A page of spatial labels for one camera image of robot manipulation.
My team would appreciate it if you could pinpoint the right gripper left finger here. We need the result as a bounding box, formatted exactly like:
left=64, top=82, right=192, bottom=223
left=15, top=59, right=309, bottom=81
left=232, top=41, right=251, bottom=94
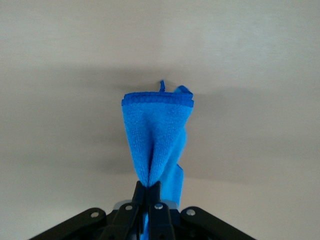
left=99, top=181, right=150, bottom=240

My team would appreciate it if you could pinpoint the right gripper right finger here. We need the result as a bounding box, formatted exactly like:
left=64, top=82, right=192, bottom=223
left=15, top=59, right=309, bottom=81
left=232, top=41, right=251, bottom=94
left=148, top=181, right=176, bottom=240

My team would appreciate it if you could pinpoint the blue microfibre towel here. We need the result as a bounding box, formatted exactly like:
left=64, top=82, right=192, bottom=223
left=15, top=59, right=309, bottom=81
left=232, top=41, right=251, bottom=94
left=121, top=79, right=195, bottom=240

